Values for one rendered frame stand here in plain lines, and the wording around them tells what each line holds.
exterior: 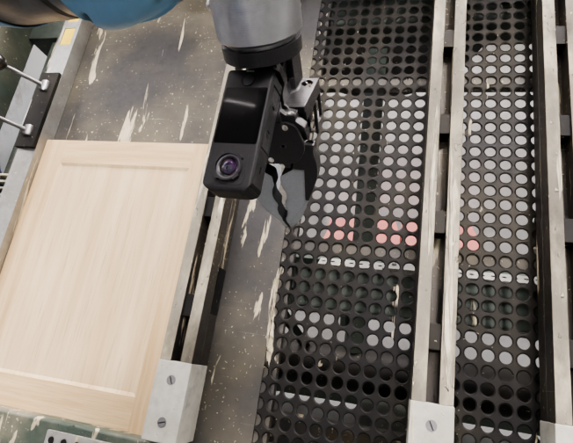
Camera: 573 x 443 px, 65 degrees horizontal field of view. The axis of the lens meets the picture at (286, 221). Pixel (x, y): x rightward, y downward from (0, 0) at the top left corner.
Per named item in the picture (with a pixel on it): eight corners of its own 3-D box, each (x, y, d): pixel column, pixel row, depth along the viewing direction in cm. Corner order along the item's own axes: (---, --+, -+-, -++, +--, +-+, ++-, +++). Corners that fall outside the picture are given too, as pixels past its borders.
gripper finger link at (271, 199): (300, 199, 56) (289, 135, 50) (286, 232, 52) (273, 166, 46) (276, 198, 57) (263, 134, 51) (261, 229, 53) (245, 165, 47)
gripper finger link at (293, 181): (324, 201, 55) (316, 135, 49) (313, 235, 51) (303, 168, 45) (300, 199, 56) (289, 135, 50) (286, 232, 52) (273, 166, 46)
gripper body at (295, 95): (326, 127, 50) (315, 14, 42) (308, 174, 44) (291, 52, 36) (262, 127, 52) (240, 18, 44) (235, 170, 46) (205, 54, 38)
